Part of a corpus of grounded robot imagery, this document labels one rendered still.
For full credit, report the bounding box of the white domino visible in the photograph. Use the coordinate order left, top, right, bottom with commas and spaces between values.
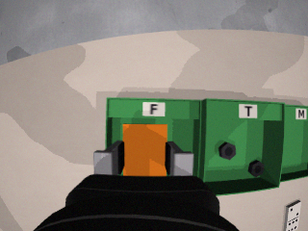
283, 200, 301, 231

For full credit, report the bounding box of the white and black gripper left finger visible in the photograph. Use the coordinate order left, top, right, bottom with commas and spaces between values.
93, 141, 125, 175

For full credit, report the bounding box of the green bin rack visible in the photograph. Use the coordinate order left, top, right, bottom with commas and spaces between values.
105, 97, 308, 196

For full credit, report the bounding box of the black hex nut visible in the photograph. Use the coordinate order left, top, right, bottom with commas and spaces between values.
248, 160, 264, 177
218, 142, 236, 160

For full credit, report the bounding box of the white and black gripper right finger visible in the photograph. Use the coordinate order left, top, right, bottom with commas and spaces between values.
165, 141, 193, 176

